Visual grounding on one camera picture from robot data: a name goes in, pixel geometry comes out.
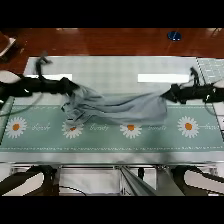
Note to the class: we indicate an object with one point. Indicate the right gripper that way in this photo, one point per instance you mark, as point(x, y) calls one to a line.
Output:
point(173, 93)

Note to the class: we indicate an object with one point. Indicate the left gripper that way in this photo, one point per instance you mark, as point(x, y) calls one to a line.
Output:
point(67, 86)

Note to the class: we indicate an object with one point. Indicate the light blue shirt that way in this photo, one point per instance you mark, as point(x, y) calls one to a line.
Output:
point(113, 108)

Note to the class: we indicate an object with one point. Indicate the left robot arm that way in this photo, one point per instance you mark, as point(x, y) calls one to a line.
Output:
point(31, 86)

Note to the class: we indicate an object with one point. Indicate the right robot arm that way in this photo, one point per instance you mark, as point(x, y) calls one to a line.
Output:
point(201, 91)

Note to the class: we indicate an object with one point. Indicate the silver frame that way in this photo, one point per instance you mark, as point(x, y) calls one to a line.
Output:
point(133, 181)

